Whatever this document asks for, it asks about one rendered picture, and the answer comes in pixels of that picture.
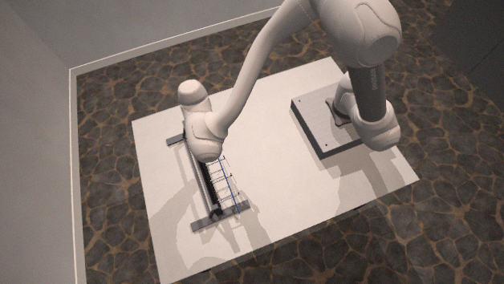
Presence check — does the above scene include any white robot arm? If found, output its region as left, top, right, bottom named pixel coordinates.
left=177, top=0, right=402, bottom=163

